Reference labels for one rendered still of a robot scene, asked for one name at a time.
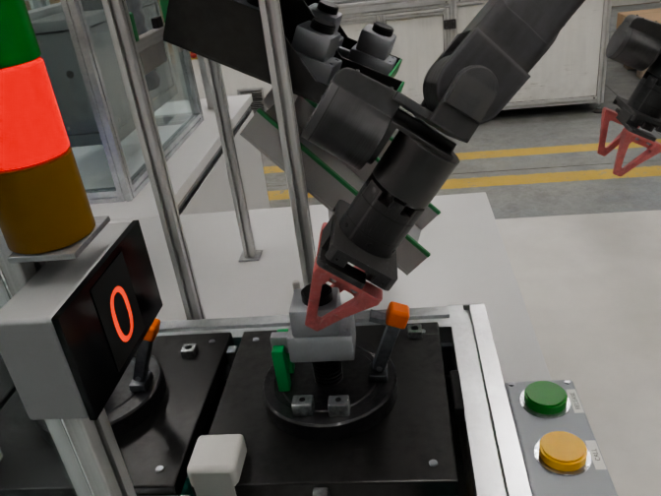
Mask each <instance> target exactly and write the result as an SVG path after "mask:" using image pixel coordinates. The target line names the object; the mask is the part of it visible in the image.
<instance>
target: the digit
mask: <svg viewBox="0 0 661 496"><path fill-rule="evenodd" d="M91 294H92V297H93V300H94V303H95V306H96V309H97V311H98V314H99V317H100V320H101V323H102V326H103V329H104V331H105V334H106V337H107V340H108V342H109V345H110V348H111V351H112V354H113V357H114V360H115V363H116V366H117V369H118V372H120V370H121V368H122V367H123V365H124V363H125V362H126V360H127V358H128V356H129V355H130V353H131V351H132V350H133V348H134V346H135V344H136V343H137V341H138V339H139V338H140V336H141V334H142V333H143V331H144V329H145V324H144V321H143V317H142V314H141V311H140V308H139V304H138V301H137V298H136V295H135V291H134V288H133V286H132V283H131V279H130V276H129V273H128V269H127V266H126V263H125V260H124V256H123V253H122V251H121V253H120V254H119V255H118V256H117V258H116V259H115V260H114V261H113V263H112V264H111V265H110V266H109V268H108V269H107V270H106V272H105V273H104V274H103V275H102V277H101V278H100V279H99V280H98V282H97V283H96V284H95V285H94V287H93V288H92V289H91Z"/></svg>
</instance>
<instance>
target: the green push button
mask: <svg viewBox="0 0 661 496"><path fill-rule="evenodd" d="M567 398H568V396H567V393H566V391H565V390H564V389H563V388H562V387H561V386H559V385H557V384H555V383H552V382H549V381H537V382H534V383H531V384H529V385H528V386H527V387H526V388H525V390H524V401H525V404H526V405H527V406H528V407H529V408H530V409H532V410H533V411H535V412H538V413H541V414H556V413H559V412H561V411H563V410H564V409H565V408H566V406H567Z"/></svg>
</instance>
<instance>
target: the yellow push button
mask: <svg viewBox="0 0 661 496"><path fill-rule="evenodd" d="M539 455H540V458H541V459H542V461H543V462H544V463H545V464H546V465H548V466H550V467H552V468H554V469H557V470H561V471H574V470H577V469H580V468H581V467H583V466H584V465H585V463H586V458H587V448H586V446H585V444H584V442H583V441H582V440H581V439H580V438H578V437H577V436H575V435H573V434H571V433H569V432H565V431H554V432H550V433H547V434H545V435H544V436H543V437H542V438H541V440H540V443H539Z"/></svg>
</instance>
